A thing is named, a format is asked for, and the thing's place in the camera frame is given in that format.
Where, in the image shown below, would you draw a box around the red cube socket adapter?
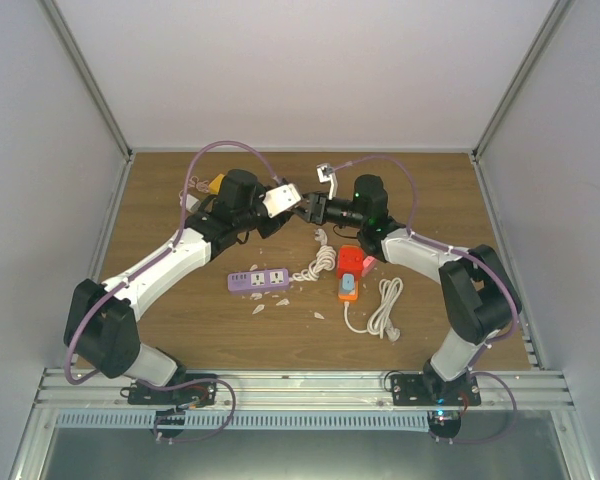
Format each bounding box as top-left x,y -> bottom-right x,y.
336,245 -> 366,280

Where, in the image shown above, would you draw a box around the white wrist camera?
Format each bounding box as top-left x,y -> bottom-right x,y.
262,184 -> 302,218
316,163 -> 338,200

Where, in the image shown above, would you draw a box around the aluminium frame rail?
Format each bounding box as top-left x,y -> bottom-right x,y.
34,369 -> 575,411

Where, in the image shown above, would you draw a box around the pink plug adapter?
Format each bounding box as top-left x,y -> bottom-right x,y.
361,256 -> 377,277

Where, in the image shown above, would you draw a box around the white cord of orange strip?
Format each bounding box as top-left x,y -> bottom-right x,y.
342,278 -> 404,345

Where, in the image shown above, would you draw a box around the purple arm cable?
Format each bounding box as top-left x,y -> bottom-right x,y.
63,139 -> 289,386
332,153 -> 524,371

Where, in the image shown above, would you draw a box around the slotted cable duct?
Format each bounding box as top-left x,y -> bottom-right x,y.
56,409 -> 429,432

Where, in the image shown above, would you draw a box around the blue USB charger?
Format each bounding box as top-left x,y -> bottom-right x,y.
340,273 -> 356,296

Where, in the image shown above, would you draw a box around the white power cord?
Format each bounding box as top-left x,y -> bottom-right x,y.
288,227 -> 335,285

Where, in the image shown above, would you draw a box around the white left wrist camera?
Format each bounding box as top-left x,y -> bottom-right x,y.
262,184 -> 302,218

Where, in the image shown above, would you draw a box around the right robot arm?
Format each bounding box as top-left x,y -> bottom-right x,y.
296,165 -> 522,405

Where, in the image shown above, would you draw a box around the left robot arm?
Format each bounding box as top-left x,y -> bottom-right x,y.
64,169 -> 302,404

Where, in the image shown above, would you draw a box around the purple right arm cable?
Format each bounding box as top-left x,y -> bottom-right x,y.
332,153 -> 524,371

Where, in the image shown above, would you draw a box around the white USB charger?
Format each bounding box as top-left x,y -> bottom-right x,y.
180,194 -> 200,212

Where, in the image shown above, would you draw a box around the yellow cube socket adapter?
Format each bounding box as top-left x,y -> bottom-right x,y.
208,174 -> 225,195

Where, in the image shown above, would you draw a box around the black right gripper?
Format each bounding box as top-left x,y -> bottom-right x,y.
292,191 -> 367,230

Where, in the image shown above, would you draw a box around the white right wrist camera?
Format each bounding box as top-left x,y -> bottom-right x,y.
316,163 -> 338,200

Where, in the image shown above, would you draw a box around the purple power strip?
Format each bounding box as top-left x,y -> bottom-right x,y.
227,268 -> 290,294

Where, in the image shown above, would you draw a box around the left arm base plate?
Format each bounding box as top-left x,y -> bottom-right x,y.
120,372 -> 218,408

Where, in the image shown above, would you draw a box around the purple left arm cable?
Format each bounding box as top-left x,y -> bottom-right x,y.
63,139 -> 289,386

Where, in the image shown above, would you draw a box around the white paper scraps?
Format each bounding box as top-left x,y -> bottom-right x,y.
242,245 -> 336,315

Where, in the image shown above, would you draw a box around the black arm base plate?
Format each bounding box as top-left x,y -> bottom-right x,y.
382,371 -> 482,407

